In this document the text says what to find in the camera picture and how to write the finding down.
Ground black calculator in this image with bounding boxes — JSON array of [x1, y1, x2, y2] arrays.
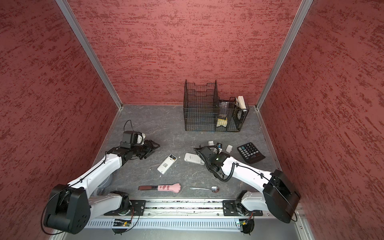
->
[[237, 143, 266, 165]]

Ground aluminium front rail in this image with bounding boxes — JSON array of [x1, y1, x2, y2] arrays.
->
[[62, 197, 304, 218]]

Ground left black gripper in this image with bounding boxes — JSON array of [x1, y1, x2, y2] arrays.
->
[[131, 139, 161, 159]]

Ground grey bowl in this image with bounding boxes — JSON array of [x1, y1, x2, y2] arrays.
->
[[97, 174, 113, 189]]

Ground black wire basket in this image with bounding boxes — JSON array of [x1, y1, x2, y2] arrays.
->
[[183, 82, 250, 133]]

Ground yellow sponge in basket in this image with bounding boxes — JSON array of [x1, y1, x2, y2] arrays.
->
[[216, 118, 228, 128]]

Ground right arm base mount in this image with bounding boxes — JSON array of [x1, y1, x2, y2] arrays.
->
[[222, 200, 263, 218]]

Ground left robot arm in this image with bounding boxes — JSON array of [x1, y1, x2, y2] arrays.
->
[[40, 140, 160, 234]]

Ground white papers in basket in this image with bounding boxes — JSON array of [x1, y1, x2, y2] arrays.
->
[[236, 96, 247, 110]]

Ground grey white remote control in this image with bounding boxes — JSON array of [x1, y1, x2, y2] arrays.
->
[[184, 153, 205, 165]]

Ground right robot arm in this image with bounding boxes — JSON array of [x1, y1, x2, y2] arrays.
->
[[194, 146, 301, 224]]

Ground white air conditioner remote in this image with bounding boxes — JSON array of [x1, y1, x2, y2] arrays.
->
[[157, 154, 178, 174]]

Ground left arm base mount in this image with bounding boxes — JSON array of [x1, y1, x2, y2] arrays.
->
[[104, 200, 147, 217]]

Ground metal spoon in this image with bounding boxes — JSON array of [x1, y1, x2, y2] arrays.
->
[[190, 186, 220, 193]]

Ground pink cat paw knife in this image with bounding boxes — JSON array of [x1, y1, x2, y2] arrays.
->
[[138, 183, 181, 194]]

